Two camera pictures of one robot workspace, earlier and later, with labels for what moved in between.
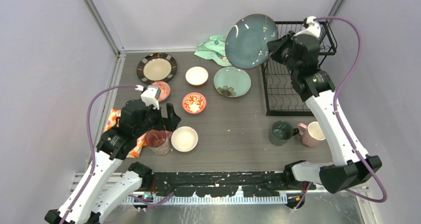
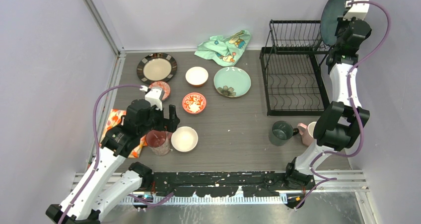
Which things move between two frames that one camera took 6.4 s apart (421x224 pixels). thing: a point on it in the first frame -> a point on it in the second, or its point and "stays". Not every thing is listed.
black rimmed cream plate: x=156 y=67 stays
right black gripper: x=275 y=47 -> x=341 y=22
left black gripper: x=171 y=122 stays
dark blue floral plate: x=246 y=45 -> x=333 y=9
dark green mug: x=282 y=131 stays
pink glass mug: x=159 y=141 stays
